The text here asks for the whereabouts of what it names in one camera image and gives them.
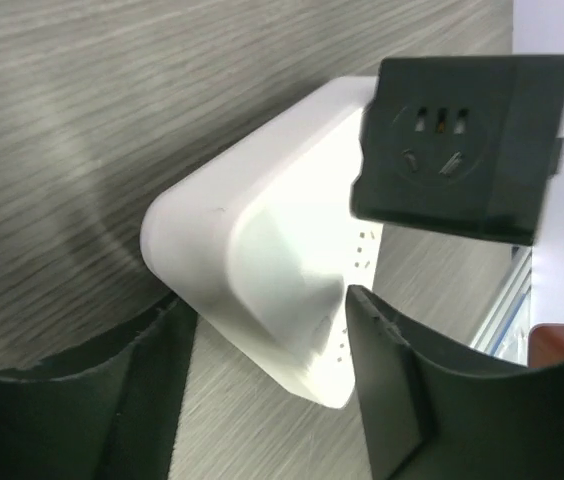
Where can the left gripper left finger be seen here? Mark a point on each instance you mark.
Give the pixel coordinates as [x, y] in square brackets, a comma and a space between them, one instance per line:
[106, 409]

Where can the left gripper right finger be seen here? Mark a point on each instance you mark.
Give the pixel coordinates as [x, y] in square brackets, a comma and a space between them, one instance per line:
[434, 408]

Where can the red-brown cube plug adapter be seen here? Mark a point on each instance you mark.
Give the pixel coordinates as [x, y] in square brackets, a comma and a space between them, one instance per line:
[546, 345]

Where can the white triangular socket base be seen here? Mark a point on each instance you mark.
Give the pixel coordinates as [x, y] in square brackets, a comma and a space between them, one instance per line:
[260, 241]

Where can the black cube plug adapter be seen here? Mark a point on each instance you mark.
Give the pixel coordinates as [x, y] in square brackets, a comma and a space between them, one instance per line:
[462, 145]

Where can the aluminium rail front frame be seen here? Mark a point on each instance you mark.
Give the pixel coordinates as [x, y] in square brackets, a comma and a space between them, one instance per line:
[504, 331]

